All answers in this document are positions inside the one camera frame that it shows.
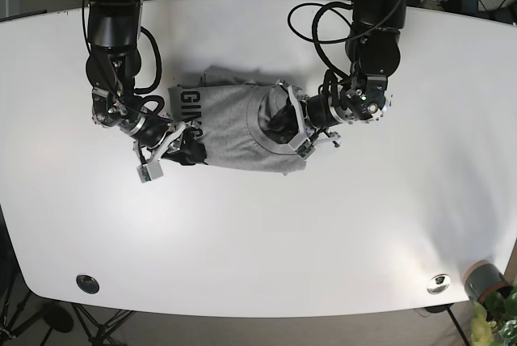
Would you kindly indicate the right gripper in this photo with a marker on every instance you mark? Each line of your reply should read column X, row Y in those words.
column 140, row 119

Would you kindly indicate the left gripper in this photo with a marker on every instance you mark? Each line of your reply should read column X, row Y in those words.
column 343, row 101

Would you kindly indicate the grey T-shirt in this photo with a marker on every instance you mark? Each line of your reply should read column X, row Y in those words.
column 233, row 112

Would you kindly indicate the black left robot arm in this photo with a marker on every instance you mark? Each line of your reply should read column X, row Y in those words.
column 372, row 42

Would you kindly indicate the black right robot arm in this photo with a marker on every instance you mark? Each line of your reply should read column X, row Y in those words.
column 111, row 29

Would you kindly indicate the black table grommet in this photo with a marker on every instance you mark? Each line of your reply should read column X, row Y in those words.
column 87, row 284

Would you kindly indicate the silver table grommet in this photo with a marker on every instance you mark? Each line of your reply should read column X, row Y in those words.
column 438, row 284

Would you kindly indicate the grey plant pot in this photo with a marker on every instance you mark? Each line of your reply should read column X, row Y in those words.
column 484, row 278

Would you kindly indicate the green potted plant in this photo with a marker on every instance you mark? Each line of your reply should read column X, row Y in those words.
column 494, row 321

